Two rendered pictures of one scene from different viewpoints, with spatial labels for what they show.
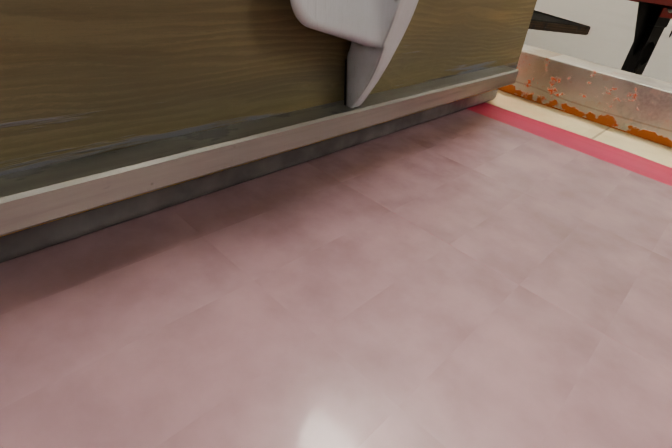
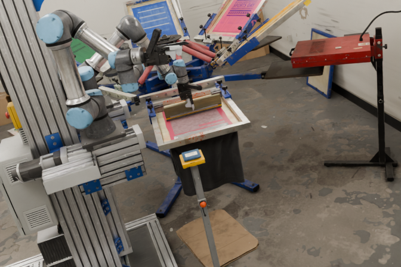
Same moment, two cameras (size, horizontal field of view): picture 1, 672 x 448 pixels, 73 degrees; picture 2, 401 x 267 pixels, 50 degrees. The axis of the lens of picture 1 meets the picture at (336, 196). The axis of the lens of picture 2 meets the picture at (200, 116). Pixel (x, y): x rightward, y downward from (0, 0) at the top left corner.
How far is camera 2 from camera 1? 2.83 m
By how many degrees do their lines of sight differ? 40
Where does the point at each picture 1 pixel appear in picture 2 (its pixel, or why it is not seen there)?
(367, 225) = (191, 117)
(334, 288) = (187, 120)
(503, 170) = (207, 114)
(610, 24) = not seen: outside the picture
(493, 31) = (212, 101)
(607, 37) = not seen: outside the picture
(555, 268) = (199, 119)
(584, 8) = not seen: outside the picture
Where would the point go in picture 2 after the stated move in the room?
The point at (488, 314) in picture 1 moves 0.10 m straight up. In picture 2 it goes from (192, 121) to (189, 107)
